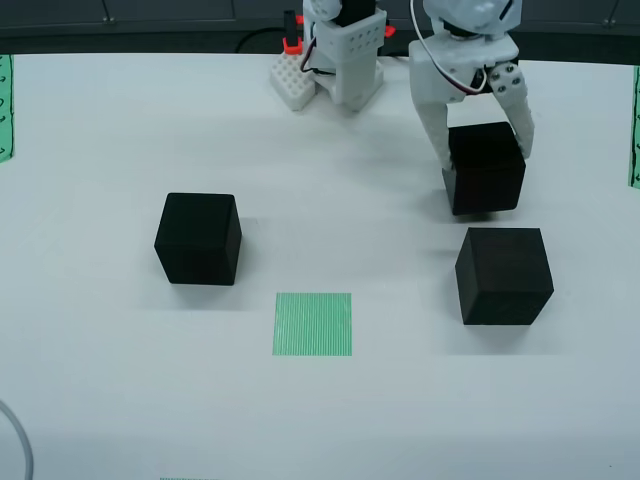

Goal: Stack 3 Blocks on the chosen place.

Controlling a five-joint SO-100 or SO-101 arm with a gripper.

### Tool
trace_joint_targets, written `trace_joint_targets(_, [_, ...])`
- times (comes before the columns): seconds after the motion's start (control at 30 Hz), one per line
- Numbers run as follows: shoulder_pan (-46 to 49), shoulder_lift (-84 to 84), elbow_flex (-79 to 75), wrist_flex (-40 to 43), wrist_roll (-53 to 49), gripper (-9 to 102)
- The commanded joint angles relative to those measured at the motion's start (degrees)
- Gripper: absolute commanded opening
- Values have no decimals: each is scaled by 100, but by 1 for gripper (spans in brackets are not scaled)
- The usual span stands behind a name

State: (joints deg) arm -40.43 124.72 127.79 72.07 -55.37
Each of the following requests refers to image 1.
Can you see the black cube block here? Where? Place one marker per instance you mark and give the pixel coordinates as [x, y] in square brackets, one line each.
[197, 240]
[502, 277]
[485, 170]

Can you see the orange and black clamp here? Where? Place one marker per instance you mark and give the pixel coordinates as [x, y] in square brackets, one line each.
[291, 46]
[390, 31]

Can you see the green tape strip with arrows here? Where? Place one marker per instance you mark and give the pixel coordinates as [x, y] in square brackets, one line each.
[6, 110]
[635, 125]

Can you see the green striped square marker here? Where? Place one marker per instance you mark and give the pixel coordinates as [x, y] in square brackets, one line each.
[312, 325]

